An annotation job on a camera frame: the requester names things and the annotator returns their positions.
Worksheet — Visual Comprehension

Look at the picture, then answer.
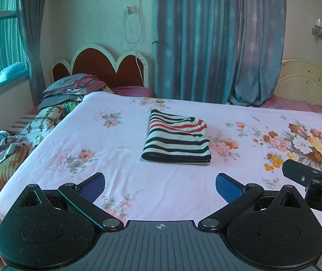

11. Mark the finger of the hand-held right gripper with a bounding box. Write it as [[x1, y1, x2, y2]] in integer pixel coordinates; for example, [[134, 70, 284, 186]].
[[282, 159, 322, 187]]

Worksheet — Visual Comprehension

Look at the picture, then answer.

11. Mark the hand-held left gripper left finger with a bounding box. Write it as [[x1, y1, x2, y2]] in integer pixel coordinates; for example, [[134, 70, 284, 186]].
[[18, 172, 125, 231]]

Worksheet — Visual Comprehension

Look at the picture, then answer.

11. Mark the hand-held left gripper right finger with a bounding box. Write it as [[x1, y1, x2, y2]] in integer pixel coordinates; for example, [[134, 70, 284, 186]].
[[199, 173, 305, 231]]

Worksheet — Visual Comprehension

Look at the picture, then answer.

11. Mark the striped knit sweater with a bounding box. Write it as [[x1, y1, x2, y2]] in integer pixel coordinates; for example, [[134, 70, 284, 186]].
[[141, 109, 213, 166]]

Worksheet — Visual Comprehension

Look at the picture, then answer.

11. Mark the floral pink bedsheet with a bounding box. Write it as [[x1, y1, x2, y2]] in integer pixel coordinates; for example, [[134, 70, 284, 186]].
[[0, 91, 322, 249]]

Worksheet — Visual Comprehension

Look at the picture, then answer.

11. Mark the plain pink bed sheet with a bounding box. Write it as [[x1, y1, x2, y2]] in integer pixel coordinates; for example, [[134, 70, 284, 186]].
[[259, 94, 322, 119]]

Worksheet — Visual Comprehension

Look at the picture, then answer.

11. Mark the cream round headboard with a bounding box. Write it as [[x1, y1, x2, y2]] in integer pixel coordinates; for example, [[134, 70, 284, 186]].
[[274, 59, 322, 108]]

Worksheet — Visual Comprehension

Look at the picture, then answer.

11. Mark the magenta pillow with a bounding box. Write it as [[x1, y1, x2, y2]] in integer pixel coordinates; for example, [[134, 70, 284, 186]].
[[111, 85, 153, 98]]

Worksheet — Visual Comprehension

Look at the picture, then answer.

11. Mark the red scalloped headboard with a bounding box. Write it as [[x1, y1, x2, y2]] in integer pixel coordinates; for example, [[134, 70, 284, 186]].
[[50, 44, 155, 91]]

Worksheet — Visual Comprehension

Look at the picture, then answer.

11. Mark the teal blanket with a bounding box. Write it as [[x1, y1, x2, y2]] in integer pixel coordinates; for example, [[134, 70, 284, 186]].
[[0, 61, 29, 85]]

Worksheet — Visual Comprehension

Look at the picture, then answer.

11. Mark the grey curtain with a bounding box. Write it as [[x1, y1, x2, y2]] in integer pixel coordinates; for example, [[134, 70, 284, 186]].
[[17, 0, 50, 108]]

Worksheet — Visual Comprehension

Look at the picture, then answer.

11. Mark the blue patterned curtain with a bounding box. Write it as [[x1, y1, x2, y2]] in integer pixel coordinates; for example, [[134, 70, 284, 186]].
[[154, 0, 288, 106]]

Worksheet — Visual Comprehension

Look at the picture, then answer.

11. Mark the cream chain-pattern pillow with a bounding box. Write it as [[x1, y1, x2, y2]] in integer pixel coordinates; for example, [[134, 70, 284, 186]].
[[9, 101, 79, 135]]

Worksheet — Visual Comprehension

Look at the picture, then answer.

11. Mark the crystal wall lamp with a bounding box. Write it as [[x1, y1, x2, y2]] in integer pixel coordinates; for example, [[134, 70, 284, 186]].
[[312, 18, 322, 38]]

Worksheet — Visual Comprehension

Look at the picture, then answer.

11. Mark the white wall cable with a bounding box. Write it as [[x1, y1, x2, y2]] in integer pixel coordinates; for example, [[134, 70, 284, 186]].
[[124, 0, 146, 86]]

